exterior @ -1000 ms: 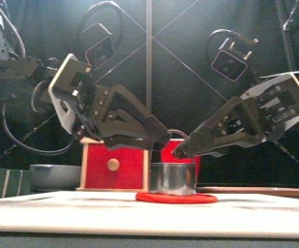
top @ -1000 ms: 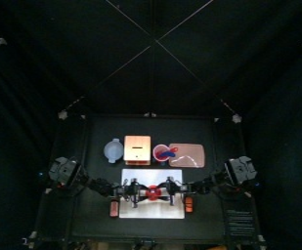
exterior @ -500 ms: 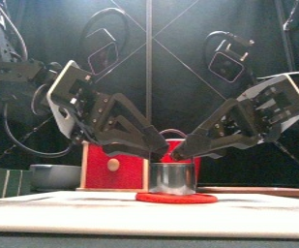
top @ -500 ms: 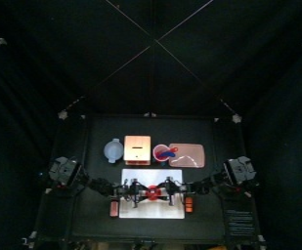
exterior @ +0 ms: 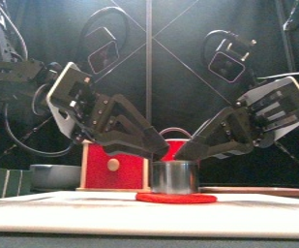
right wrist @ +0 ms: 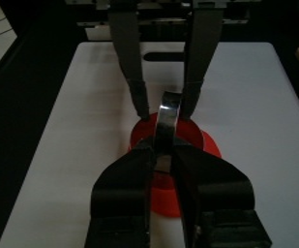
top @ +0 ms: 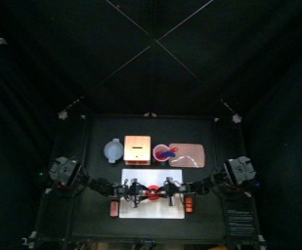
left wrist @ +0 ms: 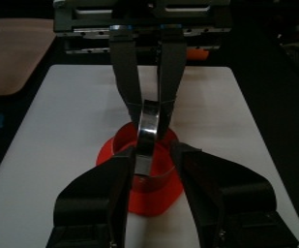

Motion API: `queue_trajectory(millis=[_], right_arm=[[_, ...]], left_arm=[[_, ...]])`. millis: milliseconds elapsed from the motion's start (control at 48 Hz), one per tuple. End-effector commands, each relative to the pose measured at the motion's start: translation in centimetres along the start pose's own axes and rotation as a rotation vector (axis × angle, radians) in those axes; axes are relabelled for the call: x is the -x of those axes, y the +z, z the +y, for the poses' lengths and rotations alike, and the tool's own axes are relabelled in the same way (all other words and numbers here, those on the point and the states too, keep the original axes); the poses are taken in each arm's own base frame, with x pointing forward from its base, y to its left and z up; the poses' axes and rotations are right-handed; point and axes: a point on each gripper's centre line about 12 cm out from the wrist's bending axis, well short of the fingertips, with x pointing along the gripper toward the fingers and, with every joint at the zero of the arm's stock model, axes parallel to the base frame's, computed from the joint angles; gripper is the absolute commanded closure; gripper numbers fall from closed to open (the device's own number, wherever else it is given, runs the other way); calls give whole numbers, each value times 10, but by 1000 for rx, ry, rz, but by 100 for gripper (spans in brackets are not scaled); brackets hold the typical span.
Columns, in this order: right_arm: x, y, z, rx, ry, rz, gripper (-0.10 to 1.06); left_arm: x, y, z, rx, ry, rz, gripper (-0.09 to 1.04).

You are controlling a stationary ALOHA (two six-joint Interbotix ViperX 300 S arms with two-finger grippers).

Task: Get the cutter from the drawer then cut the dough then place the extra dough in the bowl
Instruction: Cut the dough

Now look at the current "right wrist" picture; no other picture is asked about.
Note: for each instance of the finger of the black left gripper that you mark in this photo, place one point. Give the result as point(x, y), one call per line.
point(130, 64)
point(200, 64)

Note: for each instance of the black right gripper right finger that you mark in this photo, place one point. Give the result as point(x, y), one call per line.
point(220, 200)

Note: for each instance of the white cutting board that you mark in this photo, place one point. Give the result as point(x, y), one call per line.
point(259, 155)

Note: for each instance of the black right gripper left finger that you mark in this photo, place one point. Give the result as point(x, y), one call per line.
point(120, 200)

